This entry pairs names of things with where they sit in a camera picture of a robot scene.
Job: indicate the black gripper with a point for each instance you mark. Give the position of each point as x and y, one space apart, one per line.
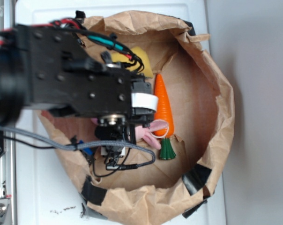
138 124

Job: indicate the pink plush bunny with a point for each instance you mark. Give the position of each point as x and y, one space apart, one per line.
153 133

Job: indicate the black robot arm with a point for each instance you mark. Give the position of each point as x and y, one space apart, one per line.
70 71

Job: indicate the yellow sponge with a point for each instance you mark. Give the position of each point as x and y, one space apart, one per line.
146 68

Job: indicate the orange plastic carrot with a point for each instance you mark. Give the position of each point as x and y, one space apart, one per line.
164 113

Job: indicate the brown paper bag bin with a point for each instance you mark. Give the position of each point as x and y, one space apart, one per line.
202 104

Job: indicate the white tray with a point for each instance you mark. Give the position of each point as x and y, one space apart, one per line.
45 194

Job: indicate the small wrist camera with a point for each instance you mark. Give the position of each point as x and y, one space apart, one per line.
112 155

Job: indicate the metal rail frame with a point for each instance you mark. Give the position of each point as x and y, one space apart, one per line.
8 208

